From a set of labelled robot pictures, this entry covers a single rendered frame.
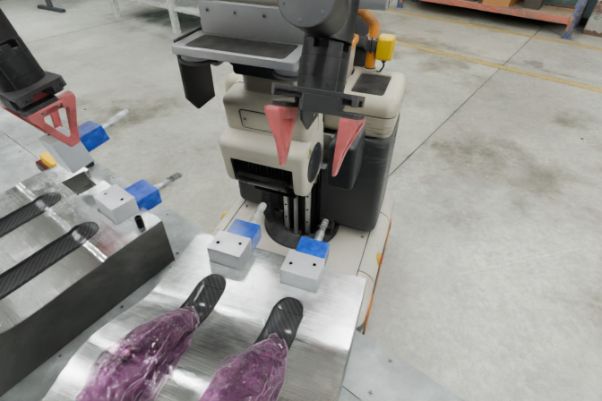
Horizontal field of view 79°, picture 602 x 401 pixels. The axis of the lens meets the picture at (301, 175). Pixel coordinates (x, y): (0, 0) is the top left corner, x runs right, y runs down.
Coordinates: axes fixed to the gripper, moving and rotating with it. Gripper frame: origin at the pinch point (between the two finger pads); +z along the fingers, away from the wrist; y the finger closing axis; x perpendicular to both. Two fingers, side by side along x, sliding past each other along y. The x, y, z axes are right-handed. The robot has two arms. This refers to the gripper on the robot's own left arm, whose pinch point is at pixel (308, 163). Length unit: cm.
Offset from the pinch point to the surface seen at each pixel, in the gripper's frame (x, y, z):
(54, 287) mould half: -13.5, -25.8, 18.9
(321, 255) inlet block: 2.6, 3.0, 12.9
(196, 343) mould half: -13.0, -5.9, 19.4
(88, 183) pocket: 4.3, -39.9, 12.2
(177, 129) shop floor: 165, -138, 29
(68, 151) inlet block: -2.9, -35.9, 5.0
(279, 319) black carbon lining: -5.4, 0.9, 18.9
